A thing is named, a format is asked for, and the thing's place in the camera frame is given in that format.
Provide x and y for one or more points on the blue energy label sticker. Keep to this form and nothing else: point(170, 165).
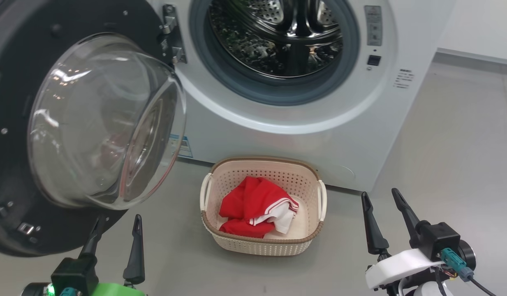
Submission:
point(184, 147)

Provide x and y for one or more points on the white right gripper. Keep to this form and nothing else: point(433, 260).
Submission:
point(395, 267)

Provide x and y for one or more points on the white front-load washing machine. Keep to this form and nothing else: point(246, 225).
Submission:
point(278, 135)

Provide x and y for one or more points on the cream perforated laundry basket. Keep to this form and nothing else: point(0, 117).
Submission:
point(265, 246)

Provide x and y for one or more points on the round black glass washer door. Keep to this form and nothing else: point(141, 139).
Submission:
point(15, 102)

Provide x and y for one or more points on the grey instruction sticker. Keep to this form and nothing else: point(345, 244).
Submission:
point(373, 24)

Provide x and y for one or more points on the teal connector of left camera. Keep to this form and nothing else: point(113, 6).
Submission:
point(68, 292)

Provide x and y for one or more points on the red and white garment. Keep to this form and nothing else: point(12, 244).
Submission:
point(245, 201)

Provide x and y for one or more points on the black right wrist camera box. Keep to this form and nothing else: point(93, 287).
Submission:
point(440, 236)

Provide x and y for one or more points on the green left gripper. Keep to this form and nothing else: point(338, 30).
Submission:
point(113, 290)

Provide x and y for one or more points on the small printed text label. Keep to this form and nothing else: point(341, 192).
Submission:
point(403, 78)

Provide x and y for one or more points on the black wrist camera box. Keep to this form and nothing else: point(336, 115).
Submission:
point(72, 273)
point(440, 236)

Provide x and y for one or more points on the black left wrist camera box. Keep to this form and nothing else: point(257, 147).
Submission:
point(72, 273)

